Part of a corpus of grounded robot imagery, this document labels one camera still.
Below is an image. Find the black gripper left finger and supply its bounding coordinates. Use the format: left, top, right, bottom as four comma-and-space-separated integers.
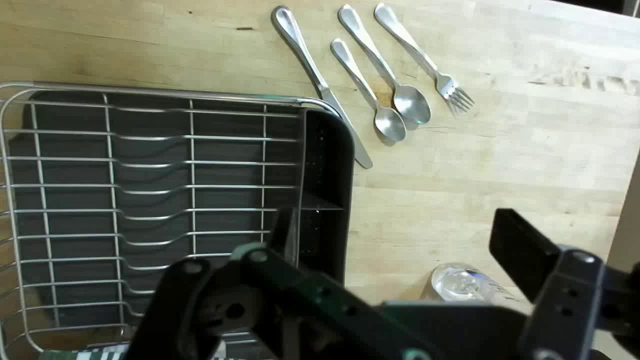
124, 207, 401, 360

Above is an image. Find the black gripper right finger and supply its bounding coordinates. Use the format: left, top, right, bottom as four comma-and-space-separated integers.
488, 207, 640, 360

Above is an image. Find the large silver spoon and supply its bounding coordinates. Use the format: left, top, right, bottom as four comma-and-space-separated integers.
336, 3, 431, 131

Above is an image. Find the small silver spoon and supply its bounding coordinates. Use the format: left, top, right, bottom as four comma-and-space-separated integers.
330, 37, 407, 147

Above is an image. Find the metal spoon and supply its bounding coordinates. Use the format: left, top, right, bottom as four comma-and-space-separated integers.
372, 3, 476, 114

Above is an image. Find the clear hand sanitizer pump bottle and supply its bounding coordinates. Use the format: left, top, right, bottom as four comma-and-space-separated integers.
426, 261, 528, 312

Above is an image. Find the green striped white towel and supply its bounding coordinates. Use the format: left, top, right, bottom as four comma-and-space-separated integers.
38, 343, 131, 360

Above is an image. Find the silver table knife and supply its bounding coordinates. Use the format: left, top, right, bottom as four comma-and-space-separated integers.
269, 5, 374, 170

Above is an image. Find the silver wire dish rack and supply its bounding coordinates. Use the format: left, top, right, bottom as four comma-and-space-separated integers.
0, 83, 351, 356

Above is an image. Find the black wire dish rack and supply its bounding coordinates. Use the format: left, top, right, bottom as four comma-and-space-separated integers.
6, 88, 356, 360

